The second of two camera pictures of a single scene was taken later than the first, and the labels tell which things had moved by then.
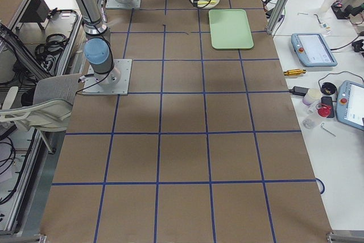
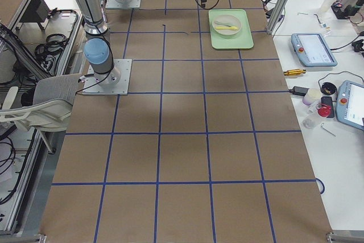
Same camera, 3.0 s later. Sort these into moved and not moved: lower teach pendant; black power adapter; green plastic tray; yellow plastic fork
Moved: yellow plastic fork
Not moved: green plastic tray; black power adapter; lower teach pendant
